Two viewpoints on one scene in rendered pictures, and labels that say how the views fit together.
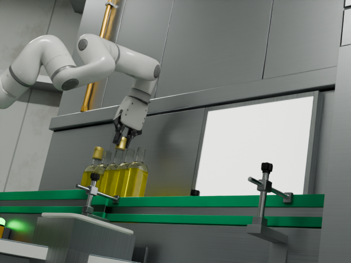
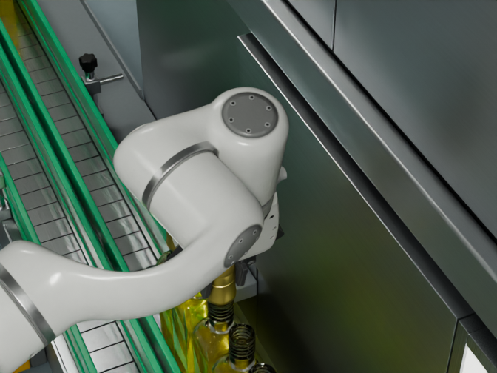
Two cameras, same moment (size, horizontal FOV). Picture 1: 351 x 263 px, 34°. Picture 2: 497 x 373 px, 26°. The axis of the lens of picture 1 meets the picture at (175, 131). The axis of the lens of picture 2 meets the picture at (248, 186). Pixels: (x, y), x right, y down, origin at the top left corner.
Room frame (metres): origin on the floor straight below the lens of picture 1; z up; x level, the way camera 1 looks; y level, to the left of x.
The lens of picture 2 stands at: (1.20, -0.12, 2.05)
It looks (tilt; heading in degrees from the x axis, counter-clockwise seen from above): 43 degrees down; 20
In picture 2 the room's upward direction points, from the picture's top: straight up
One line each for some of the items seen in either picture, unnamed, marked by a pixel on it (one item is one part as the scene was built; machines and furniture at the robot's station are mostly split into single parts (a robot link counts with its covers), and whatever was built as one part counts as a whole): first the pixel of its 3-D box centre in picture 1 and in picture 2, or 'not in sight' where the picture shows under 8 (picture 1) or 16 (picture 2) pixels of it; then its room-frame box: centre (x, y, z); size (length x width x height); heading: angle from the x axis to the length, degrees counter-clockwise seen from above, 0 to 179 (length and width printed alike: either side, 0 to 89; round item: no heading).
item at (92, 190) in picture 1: (97, 195); not in sight; (1.78, 0.20, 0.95); 0.17 x 0.03 x 0.12; 134
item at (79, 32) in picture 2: not in sight; (120, 121); (2.50, 0.58, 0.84); 0.95 x 0.09 x 0.11; 44
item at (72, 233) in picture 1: (91, 242); not in sight; (1.65, 0.17, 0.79); 0.27 x 0.17 x 0.08; 134
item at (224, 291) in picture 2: (121, 143); (220, 280); (1.94, 0.18, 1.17); 0.04 x 0.04 x 0.04
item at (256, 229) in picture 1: (267, 212); not in sight; (1.32, -0.24, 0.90); 0.17 x 0.05 x 0.23; 134
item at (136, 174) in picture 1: (132, 193); not in sight; (1.85, 0.10, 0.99); 0.06 x 0.06 x 0.21; 44
